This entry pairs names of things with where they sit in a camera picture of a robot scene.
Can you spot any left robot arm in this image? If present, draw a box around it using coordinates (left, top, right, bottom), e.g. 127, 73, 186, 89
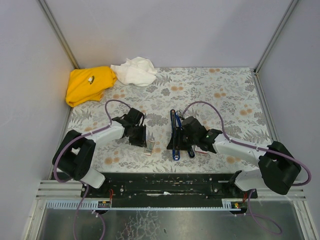
52, 107, 147, 189

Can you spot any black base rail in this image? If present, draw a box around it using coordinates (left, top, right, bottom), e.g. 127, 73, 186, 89
86, 172, 257, 202

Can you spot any red white staple box sleeve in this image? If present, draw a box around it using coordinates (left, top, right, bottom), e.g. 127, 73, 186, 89
194, 146, 208, 154

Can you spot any white slotted cable duct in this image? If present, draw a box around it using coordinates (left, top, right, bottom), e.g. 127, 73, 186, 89
45, 198, 241, 212

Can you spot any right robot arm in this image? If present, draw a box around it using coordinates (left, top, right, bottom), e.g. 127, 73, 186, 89
166, 114, 302, 195

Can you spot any blue stapler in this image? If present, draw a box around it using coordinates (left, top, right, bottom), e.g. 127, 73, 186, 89
170, 109, 195, 161

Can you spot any staple box tray with staples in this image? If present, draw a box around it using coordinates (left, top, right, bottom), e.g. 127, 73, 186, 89
144, 134, 155, 156

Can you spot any white crumpled cloth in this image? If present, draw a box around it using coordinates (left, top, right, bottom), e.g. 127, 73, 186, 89
110, 56, 158, 87

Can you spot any floral patterned table mat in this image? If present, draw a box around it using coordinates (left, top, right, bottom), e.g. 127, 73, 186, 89
67, 67, 272, 173

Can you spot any yellow t-shirt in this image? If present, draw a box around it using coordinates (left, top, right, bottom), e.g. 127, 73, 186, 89
65, 66, 117, 108

